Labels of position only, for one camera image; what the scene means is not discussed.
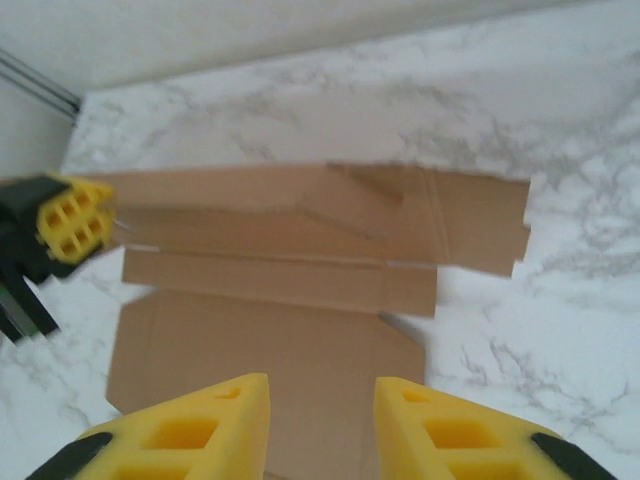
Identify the brown cardboard box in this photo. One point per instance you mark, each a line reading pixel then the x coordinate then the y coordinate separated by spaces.
pixel 275 325

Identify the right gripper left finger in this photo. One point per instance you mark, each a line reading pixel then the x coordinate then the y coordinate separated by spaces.
pixel 200 415

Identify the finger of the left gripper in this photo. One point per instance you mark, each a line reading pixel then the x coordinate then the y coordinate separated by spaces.
pixel 75 245
pixel 60 195

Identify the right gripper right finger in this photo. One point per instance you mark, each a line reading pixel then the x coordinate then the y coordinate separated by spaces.
pixel 440 415

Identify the aluminium left corner post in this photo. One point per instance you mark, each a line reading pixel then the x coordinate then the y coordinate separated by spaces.
pixel 40 82

